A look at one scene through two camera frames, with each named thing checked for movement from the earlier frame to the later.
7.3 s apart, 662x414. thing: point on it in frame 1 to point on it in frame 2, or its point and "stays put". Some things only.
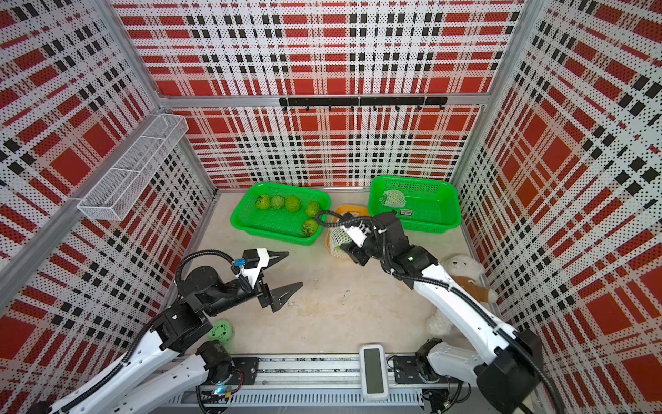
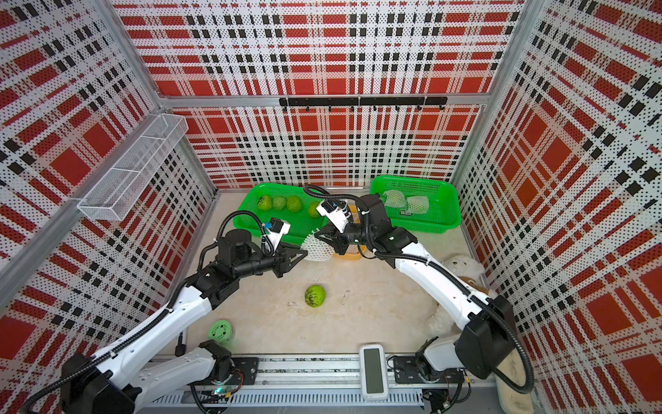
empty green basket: [431, 204] stays put
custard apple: [309, 228] to [315, 296]
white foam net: [393, 198] stays put
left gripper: [271, 297] to [281, 259]
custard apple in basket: [312, 209] stays put
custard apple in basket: [292, 203] stays put
